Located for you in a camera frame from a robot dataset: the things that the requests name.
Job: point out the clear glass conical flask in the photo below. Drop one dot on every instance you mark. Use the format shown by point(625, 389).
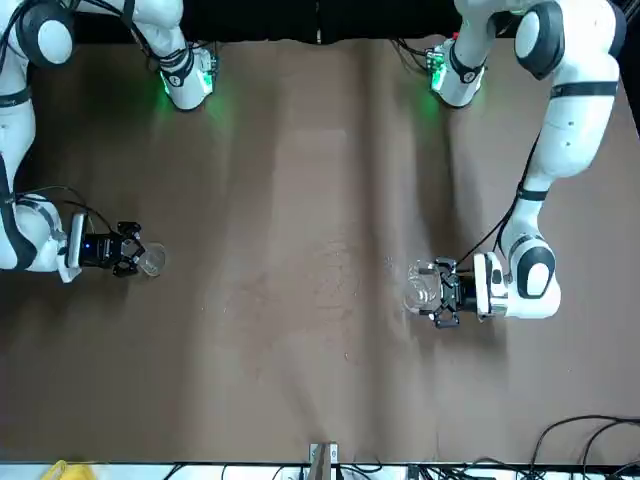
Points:
point(152, 260)

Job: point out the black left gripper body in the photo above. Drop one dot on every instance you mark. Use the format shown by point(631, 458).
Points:
point(465, 292)

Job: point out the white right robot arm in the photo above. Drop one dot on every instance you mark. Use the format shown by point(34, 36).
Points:
point(20, 125)

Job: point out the clear glass beaker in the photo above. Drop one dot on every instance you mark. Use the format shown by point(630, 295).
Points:
point(420, 290)

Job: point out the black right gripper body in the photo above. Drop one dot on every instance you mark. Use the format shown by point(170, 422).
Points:
point(102, 249)

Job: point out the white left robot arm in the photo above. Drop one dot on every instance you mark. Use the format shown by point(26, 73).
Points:
point(570, 125)

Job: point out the yellow plastic bag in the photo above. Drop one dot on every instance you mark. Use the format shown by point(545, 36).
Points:
point(70, 471)

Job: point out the aluminium camera post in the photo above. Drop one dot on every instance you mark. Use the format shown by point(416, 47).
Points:
point(322, 462)

